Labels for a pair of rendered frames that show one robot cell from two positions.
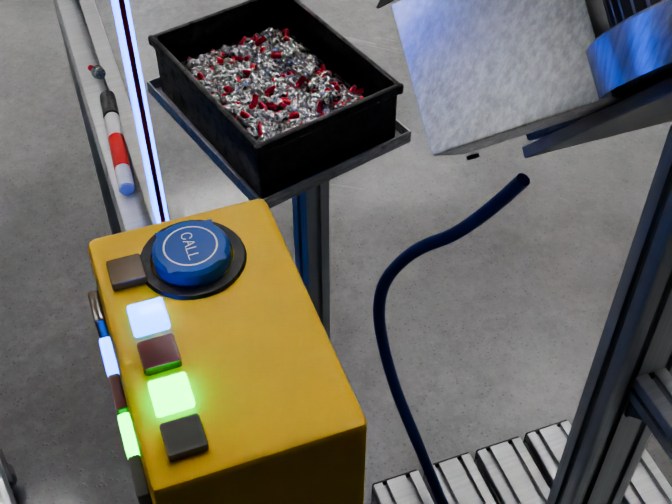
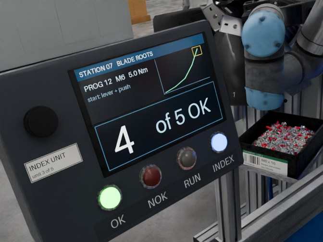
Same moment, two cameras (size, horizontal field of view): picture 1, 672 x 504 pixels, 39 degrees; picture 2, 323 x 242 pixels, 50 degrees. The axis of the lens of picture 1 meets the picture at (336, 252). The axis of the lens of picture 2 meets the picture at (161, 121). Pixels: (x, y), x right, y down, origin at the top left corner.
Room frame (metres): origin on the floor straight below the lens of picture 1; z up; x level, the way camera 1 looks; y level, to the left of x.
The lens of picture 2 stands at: (1.25, 0.78, 1.32)
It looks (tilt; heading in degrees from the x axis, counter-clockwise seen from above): 25 degrees down; 258
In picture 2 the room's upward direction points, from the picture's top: 8 degrees counter-clockwise
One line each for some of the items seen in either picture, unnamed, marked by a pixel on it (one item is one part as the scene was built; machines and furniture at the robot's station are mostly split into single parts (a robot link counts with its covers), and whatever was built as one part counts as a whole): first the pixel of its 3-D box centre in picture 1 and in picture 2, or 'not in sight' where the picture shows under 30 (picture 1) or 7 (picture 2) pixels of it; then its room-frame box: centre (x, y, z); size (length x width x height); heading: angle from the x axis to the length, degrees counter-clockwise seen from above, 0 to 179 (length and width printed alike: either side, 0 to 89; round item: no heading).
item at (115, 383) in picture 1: (122, 408); not in sight; (0.26, 0.10, 1.04); 0.02 x 0.01 x 0.03; 20
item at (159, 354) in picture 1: (159, 354); not in sight; (0.27, 0.08, 1.08); 0.02 x 0.02 x 0.01; 20
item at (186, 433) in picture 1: (183, 437); not in sight; (0.22, 0.07, 1.08); 0.02 x 0.02 x 0.01; 20
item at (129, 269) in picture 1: (126, 272); not in sight; (0.32, 0.11, 1.08); 0.02 x 0.02 x 0.01; 20
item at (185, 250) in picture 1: (191, 254); not in sight; (0.33, 0.07, 1.08); 0.04 x 0.04 x 0.02
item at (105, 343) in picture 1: (113, 370); not in sight; (0.28, 0.11, 1.04); 0.02 x 0.01 x 0.03; 20
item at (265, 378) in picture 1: (224, 383); not in sight; (0.29, 0.06, 1.02); 0.16 x 0.10 x 0.11; 20
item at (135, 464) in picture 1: (143, 491); not in sight; (0.21, 0.09, 1.04); 0.02 x 0.01 x 0.03; 20
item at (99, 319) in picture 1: (101, 323); not in sight; (0.31, 0.12, 1.04); 0.02 x 0.01 x 0.03; 20
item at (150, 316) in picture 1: (148, 317); not in sight; (0.29, 0.09, 1.08); 0.02 x 0.02 x 0.01; 20
